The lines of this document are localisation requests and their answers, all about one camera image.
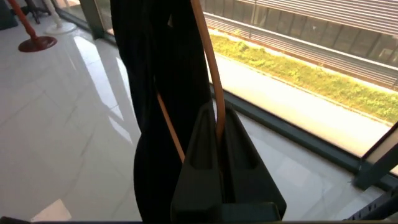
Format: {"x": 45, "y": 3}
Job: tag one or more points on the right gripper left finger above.
{"x": 199, "y": 186}

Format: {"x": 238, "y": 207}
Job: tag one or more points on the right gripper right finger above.
{"x": 248, "y": 186}

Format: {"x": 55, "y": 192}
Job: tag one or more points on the pink clothes hanger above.
{"x": 212, "y": 62}

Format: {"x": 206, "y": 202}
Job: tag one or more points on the black garment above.
{"x": 161, "y": 62}

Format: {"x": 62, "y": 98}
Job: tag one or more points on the black clothes rack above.
{"x": 379, "y": 207}

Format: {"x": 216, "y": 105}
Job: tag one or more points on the white pole stand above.
{"x": 59, "y": 28}

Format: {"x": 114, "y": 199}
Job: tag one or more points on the red pole stand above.
{"x": 37, "y": 43}

